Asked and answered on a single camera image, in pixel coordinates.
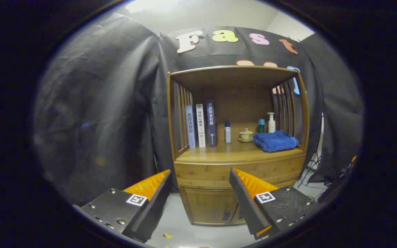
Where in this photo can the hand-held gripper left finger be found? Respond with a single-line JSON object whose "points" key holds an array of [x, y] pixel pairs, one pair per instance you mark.
{"points": [[157, 203]]}

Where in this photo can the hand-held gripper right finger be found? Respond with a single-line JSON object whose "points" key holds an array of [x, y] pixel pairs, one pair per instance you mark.
{"points": [[246, 203]]}

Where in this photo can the wooden drawer with black knob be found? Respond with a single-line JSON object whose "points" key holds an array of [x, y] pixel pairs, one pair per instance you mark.
{"points": [[205, 172]]}

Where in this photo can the wooden cabinet door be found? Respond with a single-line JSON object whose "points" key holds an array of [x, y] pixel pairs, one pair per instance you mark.
{"points": [[209, 206]]}

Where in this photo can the wooden countertop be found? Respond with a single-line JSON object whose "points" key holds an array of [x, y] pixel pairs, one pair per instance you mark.
{"points": [[219, 153]]}

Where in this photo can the wooden cabinet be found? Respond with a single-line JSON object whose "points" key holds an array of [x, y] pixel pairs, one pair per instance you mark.
{"points": [[233, 100]]}

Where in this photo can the folded blue towel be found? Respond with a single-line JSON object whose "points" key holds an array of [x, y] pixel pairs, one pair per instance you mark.
{"points": [[274, 141]]}

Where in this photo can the beige lidded tea cup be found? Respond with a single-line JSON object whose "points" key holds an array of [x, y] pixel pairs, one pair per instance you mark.
{"points": [[246, 135]]}

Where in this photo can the white bottle with blue cap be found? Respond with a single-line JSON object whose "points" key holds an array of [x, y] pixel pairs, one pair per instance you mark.
{"points": [[227, 134]]}

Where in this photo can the teal bottle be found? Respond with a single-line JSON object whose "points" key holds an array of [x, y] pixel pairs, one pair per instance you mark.
{"points": [[261, 125]]}

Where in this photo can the white pump bottle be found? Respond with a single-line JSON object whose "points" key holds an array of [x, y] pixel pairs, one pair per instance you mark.
{"points": [[271, 125]]}

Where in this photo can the light blue book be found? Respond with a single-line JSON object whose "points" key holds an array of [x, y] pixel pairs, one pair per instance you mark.
{"points": [[190, 127]]}

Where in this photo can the dark blue book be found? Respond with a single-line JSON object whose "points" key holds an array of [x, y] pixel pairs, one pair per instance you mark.
{"points": [[211, 124]]}

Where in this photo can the white book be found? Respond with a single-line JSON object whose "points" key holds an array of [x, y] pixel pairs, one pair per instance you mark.
{"points": [[200, 127]]}

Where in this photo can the black equipment with orange tip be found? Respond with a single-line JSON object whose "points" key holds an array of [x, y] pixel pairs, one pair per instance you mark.
{"points": [[336, 186]]}

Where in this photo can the black backdrop cloth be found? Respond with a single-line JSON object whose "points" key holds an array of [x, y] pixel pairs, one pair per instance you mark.
{"points": [[98, 103]]}

